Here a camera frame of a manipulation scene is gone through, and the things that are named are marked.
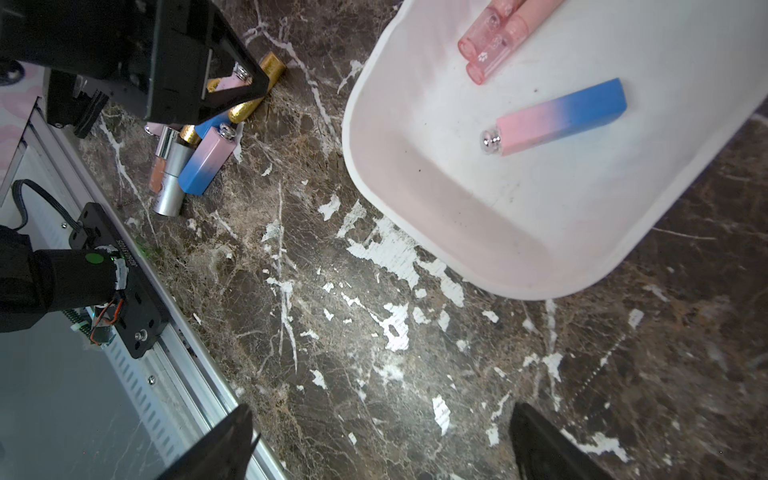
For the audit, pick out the pink blue lipstick right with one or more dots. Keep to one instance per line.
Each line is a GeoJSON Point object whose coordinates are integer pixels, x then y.
{"type": "Point", "coordinates": [213, 151]}

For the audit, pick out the gold glitter lipstick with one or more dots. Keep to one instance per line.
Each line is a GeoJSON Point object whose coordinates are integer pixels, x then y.
{"type": "Point", "coordinates": [254, 87]}

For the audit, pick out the white storage box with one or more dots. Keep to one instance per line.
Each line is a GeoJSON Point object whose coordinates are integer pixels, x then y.
{"type": "Point", "coordinates": [555, 219]}

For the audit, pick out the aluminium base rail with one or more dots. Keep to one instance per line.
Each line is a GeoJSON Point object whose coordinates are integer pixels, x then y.
{"type": "Point", "coordinates": [74, 411]}

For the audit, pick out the pink blue square lipstick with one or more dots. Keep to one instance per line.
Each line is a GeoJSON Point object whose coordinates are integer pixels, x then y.
{"type": "Point", "coordinates": [555, 119]}

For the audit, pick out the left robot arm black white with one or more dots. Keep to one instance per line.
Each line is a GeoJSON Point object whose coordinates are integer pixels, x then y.
{"type": "Point", "coordinates": [96, 52]}

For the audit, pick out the pink lip gloss tube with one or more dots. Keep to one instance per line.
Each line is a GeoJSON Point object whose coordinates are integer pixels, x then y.
{"type": "Point", "coordinates": [485, 26]}
{"type": "Point", "coordinates": [509, 38]}

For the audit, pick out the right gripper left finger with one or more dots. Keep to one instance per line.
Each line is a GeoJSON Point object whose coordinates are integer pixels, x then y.
{"type": "Point", "coordinates": [223, 453]}

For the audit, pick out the silver lipstick tube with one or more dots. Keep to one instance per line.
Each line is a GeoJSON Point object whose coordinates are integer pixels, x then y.
{"type": "Point", "coordinates": [170, 197]}

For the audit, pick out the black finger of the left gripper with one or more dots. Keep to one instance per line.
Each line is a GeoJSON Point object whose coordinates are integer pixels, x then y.
{"type": "Point", "coordinates": [187, 35]}

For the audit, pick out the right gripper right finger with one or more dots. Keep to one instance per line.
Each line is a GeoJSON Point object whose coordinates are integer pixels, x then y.
{"type": "Point", "coordinates": [542, 452]}

